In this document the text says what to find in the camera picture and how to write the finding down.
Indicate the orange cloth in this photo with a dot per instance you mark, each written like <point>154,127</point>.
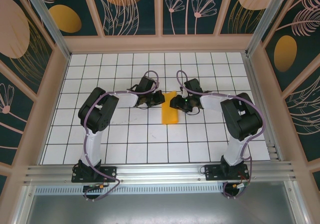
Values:
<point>170,113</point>

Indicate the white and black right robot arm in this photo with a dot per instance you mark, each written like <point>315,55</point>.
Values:
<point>233,151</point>

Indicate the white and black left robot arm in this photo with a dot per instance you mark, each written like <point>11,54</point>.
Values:
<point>96,143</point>

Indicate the white grid mat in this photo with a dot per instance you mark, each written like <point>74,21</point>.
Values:
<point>140,146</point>

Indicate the small controller board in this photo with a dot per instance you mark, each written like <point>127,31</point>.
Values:
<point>96,187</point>
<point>240,186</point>

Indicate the grey metal panel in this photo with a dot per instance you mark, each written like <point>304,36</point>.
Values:
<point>160,209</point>

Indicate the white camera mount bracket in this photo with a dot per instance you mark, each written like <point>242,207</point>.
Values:
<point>184,92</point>

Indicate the long aluminium mounting rail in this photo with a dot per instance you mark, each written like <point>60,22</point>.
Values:
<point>160,172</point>

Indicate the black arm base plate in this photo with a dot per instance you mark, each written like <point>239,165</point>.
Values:
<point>212,172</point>
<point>110,174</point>

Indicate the aluminium side rail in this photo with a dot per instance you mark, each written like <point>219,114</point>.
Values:
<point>256,83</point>

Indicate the aluminium frame post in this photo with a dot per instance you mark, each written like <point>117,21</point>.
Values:
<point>269,16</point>
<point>46,16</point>

